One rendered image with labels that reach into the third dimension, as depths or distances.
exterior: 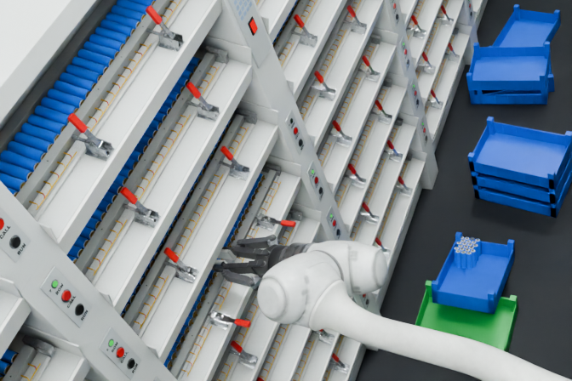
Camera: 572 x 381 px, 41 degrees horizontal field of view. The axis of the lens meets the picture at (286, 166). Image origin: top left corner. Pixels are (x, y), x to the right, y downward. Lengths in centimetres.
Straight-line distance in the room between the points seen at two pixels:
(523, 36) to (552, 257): 115
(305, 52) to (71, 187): 84
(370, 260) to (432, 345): 20
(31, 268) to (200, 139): 48
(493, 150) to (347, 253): 147
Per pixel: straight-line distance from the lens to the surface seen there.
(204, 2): 151
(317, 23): 198
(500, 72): 325
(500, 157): 282
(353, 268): 144
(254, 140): 173
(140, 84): 138
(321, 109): 202
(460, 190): 295
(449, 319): 264
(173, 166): 148
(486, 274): 268
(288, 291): 131
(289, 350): 206
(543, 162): 279
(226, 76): 161
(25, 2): 126
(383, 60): 240
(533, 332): 260
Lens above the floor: 229
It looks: 45 degrees down
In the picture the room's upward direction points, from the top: 24 degrees counter-clockwise
